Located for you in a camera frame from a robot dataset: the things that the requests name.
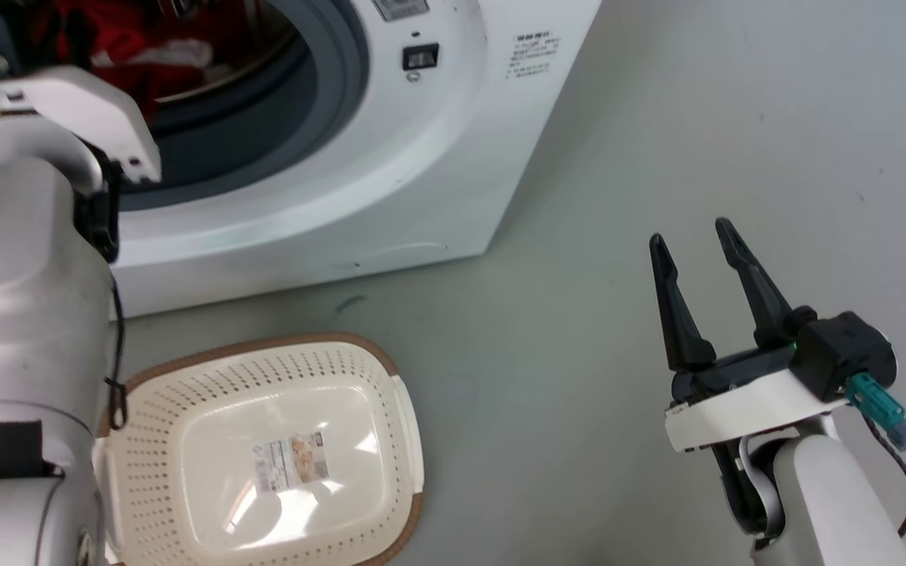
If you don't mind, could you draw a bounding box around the black door latch socket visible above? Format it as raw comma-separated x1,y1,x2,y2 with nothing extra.
402,43,440,72

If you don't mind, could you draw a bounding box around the printed text label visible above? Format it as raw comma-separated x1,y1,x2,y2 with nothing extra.
505,31,562,80

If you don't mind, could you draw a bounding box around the cream perforated laundry basket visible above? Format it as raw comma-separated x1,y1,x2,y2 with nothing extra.
91,332,425,566

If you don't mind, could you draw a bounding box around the paper product label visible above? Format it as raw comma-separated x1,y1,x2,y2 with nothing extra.
254,433,330,494

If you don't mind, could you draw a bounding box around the teal cable connector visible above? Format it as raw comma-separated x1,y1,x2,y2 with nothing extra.
845,373,906,451

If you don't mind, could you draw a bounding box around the white front-loading washing machine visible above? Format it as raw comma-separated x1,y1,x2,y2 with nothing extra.
0,0,603,320

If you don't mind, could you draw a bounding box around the red garment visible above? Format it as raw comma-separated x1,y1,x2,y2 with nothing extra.
27,0,218,105

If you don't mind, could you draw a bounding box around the grey rating plate sticker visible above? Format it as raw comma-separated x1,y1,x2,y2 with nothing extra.
371,0,431,22

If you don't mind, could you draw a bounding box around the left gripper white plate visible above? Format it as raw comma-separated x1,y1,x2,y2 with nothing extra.
0,65,163,186

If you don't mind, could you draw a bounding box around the white garment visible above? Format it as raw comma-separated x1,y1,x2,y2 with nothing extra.
90,39,214,73

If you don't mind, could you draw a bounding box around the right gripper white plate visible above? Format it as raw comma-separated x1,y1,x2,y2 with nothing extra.
648,217,849,454

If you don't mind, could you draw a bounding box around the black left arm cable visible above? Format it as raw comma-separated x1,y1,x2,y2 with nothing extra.
104,271,130,432

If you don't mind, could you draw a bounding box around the grey rubber door gasket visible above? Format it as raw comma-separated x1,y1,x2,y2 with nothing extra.
117,0,371,213

